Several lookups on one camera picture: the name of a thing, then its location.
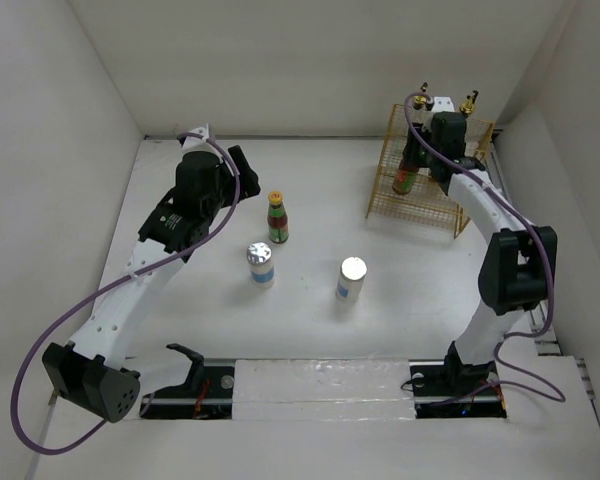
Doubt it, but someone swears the dark liquid glass bottle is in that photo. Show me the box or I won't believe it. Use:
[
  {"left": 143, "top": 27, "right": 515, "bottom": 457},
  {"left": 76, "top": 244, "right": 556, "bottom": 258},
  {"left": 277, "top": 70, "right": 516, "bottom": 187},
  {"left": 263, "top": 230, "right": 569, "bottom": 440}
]
[{"left": 459, "top": 90, "right": 480, "bottom": 144}]

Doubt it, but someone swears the clear glass oil bottle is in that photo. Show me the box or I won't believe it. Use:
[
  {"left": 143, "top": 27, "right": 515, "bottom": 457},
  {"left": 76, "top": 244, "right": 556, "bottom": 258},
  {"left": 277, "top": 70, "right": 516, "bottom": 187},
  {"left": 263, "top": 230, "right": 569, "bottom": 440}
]
[{"left": 412, "top": 82, "right": 429, "bottom": 116}]

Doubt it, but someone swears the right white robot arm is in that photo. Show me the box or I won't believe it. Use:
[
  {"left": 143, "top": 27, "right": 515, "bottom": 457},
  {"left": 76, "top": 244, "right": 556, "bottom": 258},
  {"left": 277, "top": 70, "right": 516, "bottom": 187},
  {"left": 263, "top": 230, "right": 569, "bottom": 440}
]
[{"left": 403, "top": 112, "right": 557, "bottom": 403}]

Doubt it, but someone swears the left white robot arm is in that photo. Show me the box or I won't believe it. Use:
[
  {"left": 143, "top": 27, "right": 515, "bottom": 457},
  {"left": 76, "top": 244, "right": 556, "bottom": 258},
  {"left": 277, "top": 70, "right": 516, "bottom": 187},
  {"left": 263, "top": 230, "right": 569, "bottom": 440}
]
[{"left": 42, "top": 146, "right": 260, "bottom": 423}]

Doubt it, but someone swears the left silver lid shaker jar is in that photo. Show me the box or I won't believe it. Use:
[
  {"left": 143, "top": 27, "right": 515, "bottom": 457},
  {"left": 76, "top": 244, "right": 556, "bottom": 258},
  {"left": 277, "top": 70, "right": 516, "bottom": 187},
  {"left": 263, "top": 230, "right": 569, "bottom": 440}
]
[{"left": 246, "top": 242, "right": 275, "bottom": 289}]

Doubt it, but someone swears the silver lid shaker jar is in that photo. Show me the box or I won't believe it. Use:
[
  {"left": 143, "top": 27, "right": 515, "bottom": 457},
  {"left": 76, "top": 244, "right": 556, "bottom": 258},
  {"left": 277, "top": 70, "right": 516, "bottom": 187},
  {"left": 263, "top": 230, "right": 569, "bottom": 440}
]
[
  {"left": 246, "top": 242, "right": 275, "bottom": 289},
  {"left": 335, "top": 256, "right": 368, "bottom": 303}
]

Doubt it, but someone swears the right silver lid shaker jar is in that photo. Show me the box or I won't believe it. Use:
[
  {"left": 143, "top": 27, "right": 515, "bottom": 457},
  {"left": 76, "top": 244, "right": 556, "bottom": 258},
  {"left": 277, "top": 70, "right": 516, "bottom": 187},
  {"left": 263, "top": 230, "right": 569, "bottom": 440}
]
[{"left": 335, "top": 256, "right": 368, "bottom": 303}]

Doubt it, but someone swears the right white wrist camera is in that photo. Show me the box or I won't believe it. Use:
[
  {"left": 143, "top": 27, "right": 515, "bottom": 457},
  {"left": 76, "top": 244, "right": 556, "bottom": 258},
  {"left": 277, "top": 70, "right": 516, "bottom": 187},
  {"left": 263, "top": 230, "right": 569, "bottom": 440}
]
[{"left": 426, "top": 96, "right": 455, "bottom": 113}]

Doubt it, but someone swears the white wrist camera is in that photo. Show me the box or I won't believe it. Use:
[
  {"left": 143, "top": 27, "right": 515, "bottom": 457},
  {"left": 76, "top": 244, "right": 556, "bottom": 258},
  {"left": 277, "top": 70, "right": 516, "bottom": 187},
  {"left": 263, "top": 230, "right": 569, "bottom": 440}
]
[
  {"left": 426, "top": 96, "right": 455, "bottom": 113},
  {"left": 177, "top": 123, "right": 215, "bottom": 153}
]

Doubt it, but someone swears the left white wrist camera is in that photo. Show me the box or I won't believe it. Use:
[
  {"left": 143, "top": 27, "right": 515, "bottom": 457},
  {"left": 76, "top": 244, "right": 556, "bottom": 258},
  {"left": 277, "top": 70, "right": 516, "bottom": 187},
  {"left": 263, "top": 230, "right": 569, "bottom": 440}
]
[{"left": 177, "top": 123, "right": 215, "bottom": 153}]

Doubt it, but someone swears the yellow wire rack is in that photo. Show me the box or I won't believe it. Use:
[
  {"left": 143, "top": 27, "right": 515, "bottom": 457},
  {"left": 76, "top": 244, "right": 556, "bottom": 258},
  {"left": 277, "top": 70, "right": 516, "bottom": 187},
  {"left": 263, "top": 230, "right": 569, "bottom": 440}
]
[{"left": 367, "top": 104, "right": 470, "bottom": 237}]

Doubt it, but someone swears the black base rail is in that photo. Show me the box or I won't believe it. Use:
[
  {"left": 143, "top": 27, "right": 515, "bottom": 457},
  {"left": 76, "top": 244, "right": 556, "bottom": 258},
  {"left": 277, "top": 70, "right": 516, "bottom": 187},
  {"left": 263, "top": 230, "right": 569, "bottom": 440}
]
[{"left": 138, "top": 359, "right": 507, "bottom": 422}]

